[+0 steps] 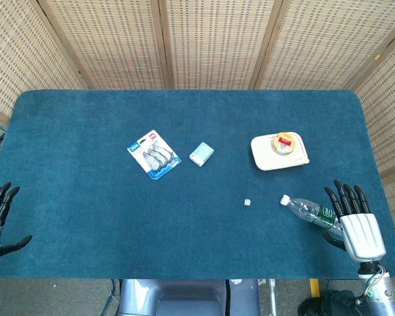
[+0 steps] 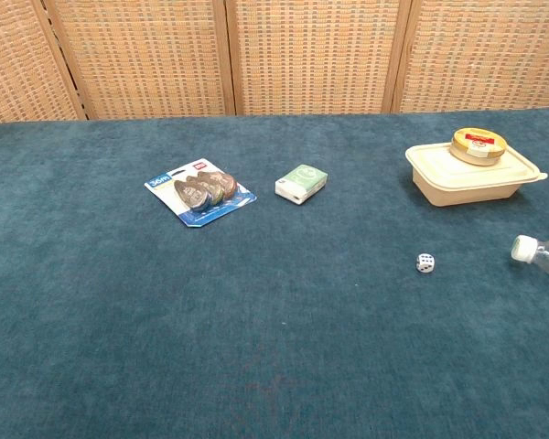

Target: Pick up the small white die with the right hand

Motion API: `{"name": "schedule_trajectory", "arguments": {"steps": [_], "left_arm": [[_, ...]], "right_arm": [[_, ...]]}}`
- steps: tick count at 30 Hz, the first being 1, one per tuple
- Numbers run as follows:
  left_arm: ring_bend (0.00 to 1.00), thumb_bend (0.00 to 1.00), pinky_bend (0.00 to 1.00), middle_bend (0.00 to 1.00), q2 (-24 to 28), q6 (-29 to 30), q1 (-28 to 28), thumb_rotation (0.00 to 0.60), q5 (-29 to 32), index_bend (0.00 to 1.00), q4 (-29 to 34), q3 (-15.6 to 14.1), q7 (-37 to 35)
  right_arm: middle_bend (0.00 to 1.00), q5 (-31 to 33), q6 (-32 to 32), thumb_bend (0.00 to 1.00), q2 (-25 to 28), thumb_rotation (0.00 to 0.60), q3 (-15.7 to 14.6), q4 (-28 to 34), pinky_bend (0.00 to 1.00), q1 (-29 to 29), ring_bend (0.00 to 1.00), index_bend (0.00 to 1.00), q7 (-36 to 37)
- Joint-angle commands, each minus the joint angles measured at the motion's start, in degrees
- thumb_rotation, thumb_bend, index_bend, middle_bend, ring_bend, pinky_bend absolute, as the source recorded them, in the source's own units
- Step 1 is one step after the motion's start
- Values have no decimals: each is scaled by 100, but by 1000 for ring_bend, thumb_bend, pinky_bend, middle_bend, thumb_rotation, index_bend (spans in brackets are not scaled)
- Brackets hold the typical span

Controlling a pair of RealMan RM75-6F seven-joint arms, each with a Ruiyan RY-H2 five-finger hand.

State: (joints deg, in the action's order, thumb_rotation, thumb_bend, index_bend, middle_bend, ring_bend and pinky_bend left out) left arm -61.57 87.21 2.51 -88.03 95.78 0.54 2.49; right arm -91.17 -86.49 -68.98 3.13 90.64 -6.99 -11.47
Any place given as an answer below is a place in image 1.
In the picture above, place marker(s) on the small white die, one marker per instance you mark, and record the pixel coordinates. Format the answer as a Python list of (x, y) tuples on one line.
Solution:
[(247, 202)]

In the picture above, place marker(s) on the blue-grey robot torso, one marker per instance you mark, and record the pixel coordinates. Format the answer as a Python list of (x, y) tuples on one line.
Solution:
[(184, 298)]

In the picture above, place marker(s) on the small mint green box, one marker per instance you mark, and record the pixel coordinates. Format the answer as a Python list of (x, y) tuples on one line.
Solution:
[(201, 154)]

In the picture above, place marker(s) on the correction tape blister pack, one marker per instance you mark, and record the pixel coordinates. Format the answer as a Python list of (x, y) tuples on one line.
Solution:
[(153, 154)]

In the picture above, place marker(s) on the white rectangular food container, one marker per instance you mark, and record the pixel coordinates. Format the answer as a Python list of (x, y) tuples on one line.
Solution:
[(266, 154)]

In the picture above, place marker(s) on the white metal pole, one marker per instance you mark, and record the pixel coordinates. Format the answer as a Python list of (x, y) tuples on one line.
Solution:
[(272, 288)]

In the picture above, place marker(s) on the yellow floor tape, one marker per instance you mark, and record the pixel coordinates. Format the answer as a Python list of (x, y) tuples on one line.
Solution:
[(314, 288)]

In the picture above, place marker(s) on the clear plastic water bottle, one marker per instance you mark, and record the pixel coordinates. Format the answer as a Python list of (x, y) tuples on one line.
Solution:
[(307, 210)]

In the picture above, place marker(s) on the blue felt table mat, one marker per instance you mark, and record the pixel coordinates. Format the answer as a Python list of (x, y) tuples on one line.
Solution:
[(151, 224)]

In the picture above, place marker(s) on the round tin with orange label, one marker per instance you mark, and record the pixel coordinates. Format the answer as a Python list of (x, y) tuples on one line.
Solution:
[(284, 143)]

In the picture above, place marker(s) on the black bag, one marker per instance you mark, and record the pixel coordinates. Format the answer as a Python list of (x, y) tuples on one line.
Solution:
[(329, 303)]

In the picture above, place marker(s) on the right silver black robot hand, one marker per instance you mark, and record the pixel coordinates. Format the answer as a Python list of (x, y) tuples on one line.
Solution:
[(363, 233)]

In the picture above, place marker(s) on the woven bamboo screen panel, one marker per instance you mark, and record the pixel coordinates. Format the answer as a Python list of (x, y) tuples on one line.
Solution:
[(217, 42), (108, 42), (16, 56), (326, 42), (390, 131)]

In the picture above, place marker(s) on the small yellow screen tag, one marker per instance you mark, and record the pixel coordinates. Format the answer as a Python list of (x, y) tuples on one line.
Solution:
[(377, 56)]

